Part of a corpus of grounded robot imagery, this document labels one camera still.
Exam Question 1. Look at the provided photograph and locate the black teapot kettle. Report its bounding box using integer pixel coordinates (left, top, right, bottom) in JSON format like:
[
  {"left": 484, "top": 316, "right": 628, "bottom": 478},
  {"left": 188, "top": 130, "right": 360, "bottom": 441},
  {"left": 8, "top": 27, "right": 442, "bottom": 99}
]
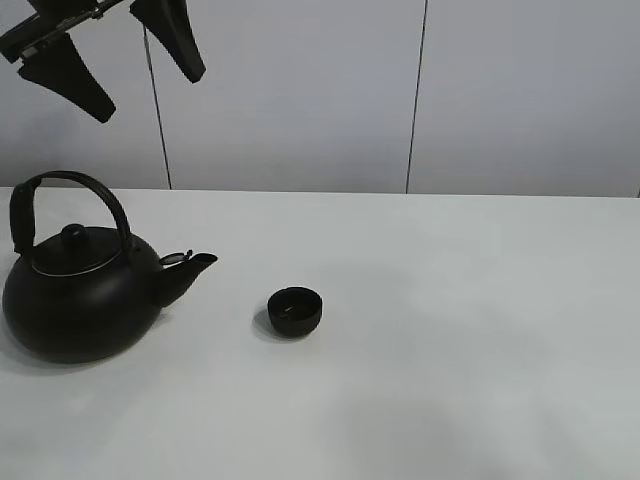
[{"left": 2, "top": 170, "right": 218, "bottom": 364}]

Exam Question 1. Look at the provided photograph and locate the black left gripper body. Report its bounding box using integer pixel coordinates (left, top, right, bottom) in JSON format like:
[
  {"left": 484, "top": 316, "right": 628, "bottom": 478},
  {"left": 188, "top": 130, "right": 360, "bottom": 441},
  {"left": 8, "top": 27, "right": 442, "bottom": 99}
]
[{"left": 1, "top": 0, "right": 120, "bottom": 63}]

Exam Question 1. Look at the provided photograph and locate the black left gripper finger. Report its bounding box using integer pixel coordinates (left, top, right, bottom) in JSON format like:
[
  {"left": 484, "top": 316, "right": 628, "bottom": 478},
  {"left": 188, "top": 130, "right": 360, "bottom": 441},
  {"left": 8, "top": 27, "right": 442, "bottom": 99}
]
[
  {"left": 130, "top": 0, "right": 206, "bottom": 83},
  {"left": 18, "top": 34, "right": 116, "bottom": 123}
]

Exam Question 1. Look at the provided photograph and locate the small black teacup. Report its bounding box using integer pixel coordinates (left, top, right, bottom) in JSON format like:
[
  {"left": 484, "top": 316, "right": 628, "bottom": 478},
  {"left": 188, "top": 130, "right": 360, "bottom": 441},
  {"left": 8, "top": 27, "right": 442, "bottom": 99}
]
[{"left": 267, "top": 286, "right": 323, "bottom": 338}]

